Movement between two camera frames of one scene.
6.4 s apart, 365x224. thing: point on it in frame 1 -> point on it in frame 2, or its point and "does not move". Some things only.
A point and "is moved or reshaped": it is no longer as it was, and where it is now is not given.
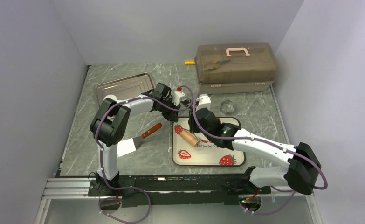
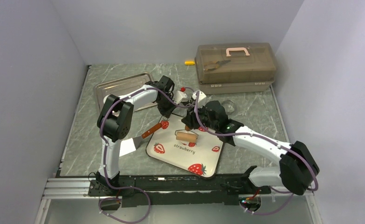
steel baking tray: (127, 87) does not move
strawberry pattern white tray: (207, 153) is moved or reshaped
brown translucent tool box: (229, 67) does not move
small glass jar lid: (227, 107) does not move
